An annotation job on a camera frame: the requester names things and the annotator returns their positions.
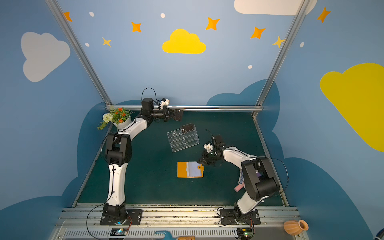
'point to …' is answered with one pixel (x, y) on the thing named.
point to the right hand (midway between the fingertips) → (198, 160)
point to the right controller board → (244, 233)
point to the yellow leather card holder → (191, 169)
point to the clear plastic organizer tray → (185, 137)
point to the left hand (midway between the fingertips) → (178, 113)
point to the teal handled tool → (167, 236)
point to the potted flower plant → (120, 118)
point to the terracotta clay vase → (295, 227)
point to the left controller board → (118, 232)
